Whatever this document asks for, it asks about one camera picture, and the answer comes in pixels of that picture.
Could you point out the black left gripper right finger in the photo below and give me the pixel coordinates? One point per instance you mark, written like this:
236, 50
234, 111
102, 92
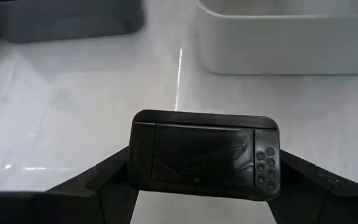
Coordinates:
322, 199

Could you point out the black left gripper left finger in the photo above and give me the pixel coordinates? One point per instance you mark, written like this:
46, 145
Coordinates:
73, 199

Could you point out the white plastic bin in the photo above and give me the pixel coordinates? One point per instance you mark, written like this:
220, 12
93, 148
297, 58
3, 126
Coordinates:
275, 46

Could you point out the dark grey plastic bin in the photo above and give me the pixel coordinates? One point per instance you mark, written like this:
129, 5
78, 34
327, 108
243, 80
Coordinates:
57, 21

